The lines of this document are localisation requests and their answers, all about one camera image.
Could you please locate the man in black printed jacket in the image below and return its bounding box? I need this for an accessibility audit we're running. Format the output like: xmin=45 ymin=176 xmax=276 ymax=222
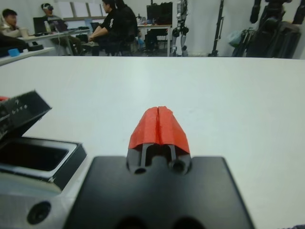
xmin=82 ymin=0 xmax=120 ymax=57

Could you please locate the white-lined camera box base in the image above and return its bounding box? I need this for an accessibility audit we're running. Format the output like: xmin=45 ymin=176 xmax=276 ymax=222
xmin=0 ymin=135 xmax=88 ymax=191

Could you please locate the man in beige top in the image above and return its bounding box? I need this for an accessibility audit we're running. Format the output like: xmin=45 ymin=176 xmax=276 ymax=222
xmin=0 ymin=9 xmax=29 ymax=52

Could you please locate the person wearing VR headset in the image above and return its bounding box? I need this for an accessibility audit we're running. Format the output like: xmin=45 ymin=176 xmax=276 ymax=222
xmin=39 ymin=2 xmax=84 ymax=56

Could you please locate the black shiny box lid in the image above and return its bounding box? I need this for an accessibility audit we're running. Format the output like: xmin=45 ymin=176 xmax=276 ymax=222
xmin=0 ymin=89 xmax=52 ymax=144

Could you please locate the low white side table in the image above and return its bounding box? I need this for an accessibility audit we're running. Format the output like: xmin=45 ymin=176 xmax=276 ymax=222
xmin=0 ymin=46 xmax=55 ymax=66

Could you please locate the open grey laptop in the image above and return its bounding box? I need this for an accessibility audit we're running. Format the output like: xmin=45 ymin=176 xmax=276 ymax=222
xmin=53 ymin=19 xmax=69 ymax=33

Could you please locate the person in dark clothes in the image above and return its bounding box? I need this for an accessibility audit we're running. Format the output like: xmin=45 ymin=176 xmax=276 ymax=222
xmin=114 ymin=0 xmax=139 ymax=55

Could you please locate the small silver humanoid robot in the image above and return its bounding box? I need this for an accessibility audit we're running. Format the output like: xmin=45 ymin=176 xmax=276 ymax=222
xmin=171 ymin=0 xmax=190 ymax=57

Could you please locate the black laptop screen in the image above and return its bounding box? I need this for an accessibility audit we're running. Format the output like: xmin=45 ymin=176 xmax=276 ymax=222
xmin=33 ymin=17 xmax=47 ymax=34

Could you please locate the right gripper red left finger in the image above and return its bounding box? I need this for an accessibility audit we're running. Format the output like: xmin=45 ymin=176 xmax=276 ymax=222
xmin=126 ymin=105 xmax=160 ymax=174

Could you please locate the black computer monitor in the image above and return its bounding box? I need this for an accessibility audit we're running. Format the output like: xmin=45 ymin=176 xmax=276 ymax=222
xmin=146 ymin=4 xmax=161 ymax=25

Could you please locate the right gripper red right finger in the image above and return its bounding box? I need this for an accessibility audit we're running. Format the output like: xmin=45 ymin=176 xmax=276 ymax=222
xmin=158 ymin=105 xmax=192 ymax=174

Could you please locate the large black humanoid robot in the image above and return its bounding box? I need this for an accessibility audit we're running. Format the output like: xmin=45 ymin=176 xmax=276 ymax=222
xmin=247 ymin=0 xmax=305 ymax=59

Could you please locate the long white work desk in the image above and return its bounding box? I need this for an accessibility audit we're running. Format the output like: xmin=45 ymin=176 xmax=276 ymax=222
xmin=23 ymin=28 xmax=91 ymax=57

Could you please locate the white desk with monitors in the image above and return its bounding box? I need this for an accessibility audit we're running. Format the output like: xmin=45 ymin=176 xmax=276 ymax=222
xmin=137 ymin=23 xmax=173 ymax=57

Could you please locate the folded black trolley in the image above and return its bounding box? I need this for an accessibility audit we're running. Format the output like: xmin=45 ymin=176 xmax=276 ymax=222
xmin=234 ymin=27 xmax=257 ymax=58

